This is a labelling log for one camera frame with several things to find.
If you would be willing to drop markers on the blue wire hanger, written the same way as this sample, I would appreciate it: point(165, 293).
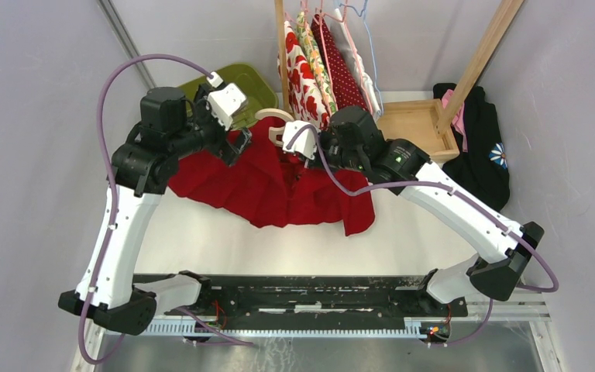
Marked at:
point(361, 13)

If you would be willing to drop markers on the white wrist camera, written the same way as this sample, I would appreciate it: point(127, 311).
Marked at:
point(226, 103)
point(300, 137)

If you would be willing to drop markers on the green plastic basket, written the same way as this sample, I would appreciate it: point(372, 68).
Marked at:
point(259, 95)

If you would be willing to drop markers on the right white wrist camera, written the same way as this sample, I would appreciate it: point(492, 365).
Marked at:
point(300, 137)

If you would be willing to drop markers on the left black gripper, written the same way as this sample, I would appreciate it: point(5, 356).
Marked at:
point(228, 153)

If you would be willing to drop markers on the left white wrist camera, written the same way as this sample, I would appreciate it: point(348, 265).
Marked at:
point(226, 103)

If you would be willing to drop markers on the red skirt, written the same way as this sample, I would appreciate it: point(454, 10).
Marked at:
point(268, 187)

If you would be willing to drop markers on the cream plastic hanger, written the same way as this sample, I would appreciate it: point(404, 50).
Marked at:
point(279, 118)

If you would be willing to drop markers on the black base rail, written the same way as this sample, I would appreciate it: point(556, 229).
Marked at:
point(319, 303)

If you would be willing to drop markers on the white slotted cable duct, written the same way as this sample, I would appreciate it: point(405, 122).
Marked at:
point(187, 327)

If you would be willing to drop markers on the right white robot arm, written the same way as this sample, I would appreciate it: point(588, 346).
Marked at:
point(503, 247)

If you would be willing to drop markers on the pink wire hanger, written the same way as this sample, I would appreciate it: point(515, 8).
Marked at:
point(325, 72)

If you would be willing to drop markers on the red poppy print garment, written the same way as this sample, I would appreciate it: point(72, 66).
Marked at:
point(304, 95)

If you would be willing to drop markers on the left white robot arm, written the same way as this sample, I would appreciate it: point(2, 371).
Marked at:
point(107, 294)

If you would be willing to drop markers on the dark red polka-dot garment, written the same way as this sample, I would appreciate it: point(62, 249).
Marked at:
point(346, 91)

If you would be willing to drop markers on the black garment with flower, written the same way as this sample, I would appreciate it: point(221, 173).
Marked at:
point(481, 167)

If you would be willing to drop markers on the white garment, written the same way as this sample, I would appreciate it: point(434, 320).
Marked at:
point(350, 54)

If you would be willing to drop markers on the yellow floral print garment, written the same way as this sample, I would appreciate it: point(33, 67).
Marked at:
point(315, 59)

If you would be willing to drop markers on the wooden clothes rack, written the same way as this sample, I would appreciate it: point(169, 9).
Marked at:
point(427, 123)

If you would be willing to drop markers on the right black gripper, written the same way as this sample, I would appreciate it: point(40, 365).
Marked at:
point(325, 136)

